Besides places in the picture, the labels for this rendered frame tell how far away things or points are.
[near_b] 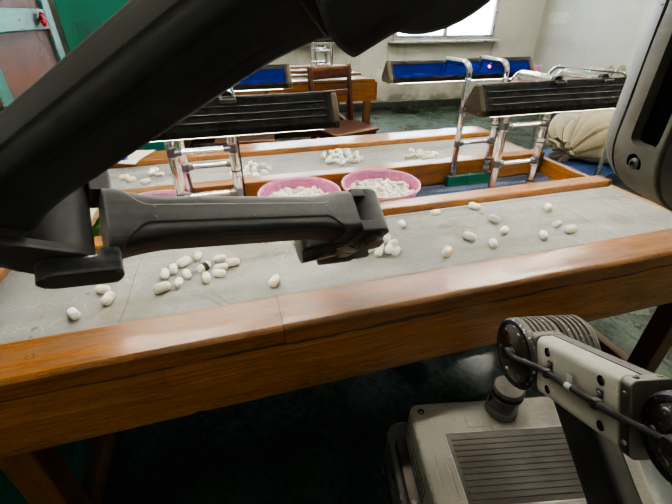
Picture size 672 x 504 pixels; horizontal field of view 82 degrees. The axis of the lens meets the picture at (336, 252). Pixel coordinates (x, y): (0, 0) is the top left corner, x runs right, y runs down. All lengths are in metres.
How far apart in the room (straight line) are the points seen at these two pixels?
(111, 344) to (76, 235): 0.40
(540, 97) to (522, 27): 6.21
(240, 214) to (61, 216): 0.17
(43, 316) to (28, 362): 0.16
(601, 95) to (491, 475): 0.96
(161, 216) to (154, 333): 0.38
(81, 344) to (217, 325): 0.23
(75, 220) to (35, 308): 0.59
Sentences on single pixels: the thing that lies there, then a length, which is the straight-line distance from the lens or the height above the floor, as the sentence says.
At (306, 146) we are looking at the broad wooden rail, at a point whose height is 0.76.
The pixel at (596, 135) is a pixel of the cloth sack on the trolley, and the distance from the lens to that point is 3.78.
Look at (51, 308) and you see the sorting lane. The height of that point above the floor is 0.74.
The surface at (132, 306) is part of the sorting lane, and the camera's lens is 0.91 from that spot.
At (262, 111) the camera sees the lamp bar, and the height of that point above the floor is 1.08.
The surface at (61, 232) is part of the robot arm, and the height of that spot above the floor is 1.09.
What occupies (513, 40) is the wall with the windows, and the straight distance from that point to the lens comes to 7.29.
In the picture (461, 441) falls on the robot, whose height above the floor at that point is 0.47.
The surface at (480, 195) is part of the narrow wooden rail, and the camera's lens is 1.32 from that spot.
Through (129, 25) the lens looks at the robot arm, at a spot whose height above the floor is 1.25.
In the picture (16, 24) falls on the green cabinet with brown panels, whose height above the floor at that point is 1.23.
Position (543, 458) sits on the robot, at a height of 0.48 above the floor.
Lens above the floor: 1.25
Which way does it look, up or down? 32 degrees down
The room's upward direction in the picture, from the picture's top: straight up
